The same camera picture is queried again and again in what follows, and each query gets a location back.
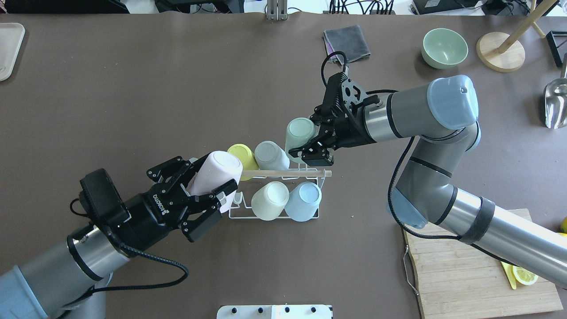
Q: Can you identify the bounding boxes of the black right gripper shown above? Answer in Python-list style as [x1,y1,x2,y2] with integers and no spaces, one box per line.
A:
[289,104,376,166]

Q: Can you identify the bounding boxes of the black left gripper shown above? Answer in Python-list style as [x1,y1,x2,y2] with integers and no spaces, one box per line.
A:
[120,156,237,243]

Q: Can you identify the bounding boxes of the green plastic cup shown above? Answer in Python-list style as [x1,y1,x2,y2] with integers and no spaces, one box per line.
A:
[285,117,317,164]

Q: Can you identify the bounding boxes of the pink plastic cup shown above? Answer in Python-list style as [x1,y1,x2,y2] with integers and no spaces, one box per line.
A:
[187,151,243,195]

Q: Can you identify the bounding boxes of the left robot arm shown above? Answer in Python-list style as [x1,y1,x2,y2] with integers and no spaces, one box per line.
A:
[1,151,243,319]

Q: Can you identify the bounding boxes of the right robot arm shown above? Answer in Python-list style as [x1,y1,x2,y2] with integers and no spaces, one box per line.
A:
[287,71,567,288]

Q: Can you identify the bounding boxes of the grey plastic cup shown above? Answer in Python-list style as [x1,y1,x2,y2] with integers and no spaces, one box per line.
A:
[254,141,290,171]

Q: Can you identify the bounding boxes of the yellow plastic cup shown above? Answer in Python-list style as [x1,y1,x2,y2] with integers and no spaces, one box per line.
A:
[227,144,259,171]

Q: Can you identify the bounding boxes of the light blue plastic cup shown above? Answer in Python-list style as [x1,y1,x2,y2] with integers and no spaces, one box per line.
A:
[285,182,322,222]

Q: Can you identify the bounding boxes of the cream plastic cup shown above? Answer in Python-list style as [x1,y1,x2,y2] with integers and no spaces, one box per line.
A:
[251,181,290,221]

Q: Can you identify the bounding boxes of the grey folded cloth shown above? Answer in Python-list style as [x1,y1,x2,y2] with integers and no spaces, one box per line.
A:
[323,24,371,63]

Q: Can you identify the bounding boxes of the green bowl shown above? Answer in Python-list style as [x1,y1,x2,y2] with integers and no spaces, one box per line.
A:
[421,28,468,70]

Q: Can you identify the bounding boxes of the wooden mug tree stand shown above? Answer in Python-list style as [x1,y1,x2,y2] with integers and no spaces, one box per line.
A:
[476,0,558,73]

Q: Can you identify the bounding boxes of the wooden cutting board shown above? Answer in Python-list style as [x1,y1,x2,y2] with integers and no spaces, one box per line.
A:
[403,232,563,319]

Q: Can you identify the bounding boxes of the yellow plastic knife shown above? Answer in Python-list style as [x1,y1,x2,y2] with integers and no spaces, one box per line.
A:
[501,262,517,289]

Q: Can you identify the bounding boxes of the lemon slice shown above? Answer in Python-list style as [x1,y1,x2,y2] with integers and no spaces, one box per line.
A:
[512,266,539,285]

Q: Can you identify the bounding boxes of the metal scoop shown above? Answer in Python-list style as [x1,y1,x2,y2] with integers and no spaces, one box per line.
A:
[544,54,567,129]

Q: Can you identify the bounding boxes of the yellow lemon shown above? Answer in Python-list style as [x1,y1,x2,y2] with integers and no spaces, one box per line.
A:
[559,217,567,234]

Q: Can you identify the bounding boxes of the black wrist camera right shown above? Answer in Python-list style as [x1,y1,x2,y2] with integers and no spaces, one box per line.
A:
[323,72,383,114]

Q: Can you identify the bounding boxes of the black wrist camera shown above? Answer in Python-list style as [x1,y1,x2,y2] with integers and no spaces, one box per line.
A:
[79,169,131,230]
[323,72,383,114]

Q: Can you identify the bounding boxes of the white wire cup holder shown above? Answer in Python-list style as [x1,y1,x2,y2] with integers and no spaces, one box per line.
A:
[228,165,332,222]

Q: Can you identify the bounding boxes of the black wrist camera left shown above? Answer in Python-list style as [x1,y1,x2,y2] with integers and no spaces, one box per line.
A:
[79,169,131,230]

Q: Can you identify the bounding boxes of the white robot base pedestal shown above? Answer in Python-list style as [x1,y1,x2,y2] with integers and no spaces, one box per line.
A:
[216,303,334,319]

